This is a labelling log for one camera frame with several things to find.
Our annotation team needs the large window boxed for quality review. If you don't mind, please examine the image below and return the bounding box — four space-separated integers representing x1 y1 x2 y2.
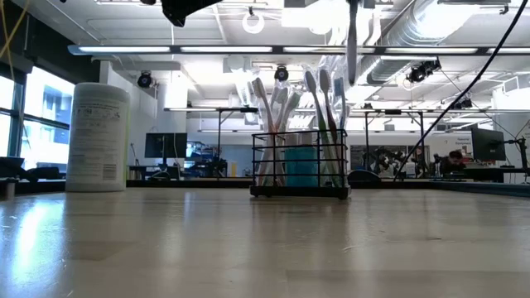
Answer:
0 65 76 169

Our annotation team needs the black metal frame stand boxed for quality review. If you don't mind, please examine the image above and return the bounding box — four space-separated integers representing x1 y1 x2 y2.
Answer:
214 106 260 166
364 109 426 173

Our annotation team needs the white wipes canister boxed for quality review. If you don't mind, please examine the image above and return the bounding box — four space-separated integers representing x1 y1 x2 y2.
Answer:
65 81 132 194

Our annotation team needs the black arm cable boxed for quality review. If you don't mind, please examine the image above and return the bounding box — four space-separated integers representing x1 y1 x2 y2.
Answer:
392 0 521 183

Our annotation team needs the green toothbrush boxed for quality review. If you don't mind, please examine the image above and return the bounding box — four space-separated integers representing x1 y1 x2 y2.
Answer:
272 90 302 186

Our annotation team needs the black ceiling spotlight cluster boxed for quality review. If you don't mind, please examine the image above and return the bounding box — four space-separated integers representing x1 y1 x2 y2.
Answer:
406 60 443 84

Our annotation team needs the person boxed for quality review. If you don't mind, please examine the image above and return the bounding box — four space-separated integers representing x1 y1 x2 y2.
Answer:
438 149 467 177

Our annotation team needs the black wire caddy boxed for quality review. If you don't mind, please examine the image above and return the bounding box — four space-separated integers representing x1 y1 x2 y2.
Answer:
248 129 352 201

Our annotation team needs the white ceiling ring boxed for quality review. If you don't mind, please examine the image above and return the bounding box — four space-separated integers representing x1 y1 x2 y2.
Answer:
242 11 266 35

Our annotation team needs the black aluminium table frame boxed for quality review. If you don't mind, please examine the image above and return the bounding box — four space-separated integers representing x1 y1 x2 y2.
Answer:
0 175 530 199

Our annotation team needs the black background robot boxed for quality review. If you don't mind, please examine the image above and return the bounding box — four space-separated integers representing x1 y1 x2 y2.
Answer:
364 147 417 177

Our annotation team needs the black stand pole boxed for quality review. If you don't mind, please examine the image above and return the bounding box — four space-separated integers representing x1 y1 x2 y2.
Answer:
505 137 530 185

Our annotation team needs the yellow hanging cable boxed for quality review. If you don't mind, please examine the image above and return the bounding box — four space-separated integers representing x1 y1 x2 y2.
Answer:
0 0 32 79

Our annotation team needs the black computer monitor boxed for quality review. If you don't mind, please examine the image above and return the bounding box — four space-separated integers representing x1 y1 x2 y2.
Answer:
143 132 189 159
471 127 507 162

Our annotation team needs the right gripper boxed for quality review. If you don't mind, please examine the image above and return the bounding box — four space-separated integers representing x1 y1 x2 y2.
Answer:
346 0 378 87

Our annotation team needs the long ceiling light bar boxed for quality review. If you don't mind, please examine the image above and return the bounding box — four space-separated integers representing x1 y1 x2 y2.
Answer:
68 43 530 57

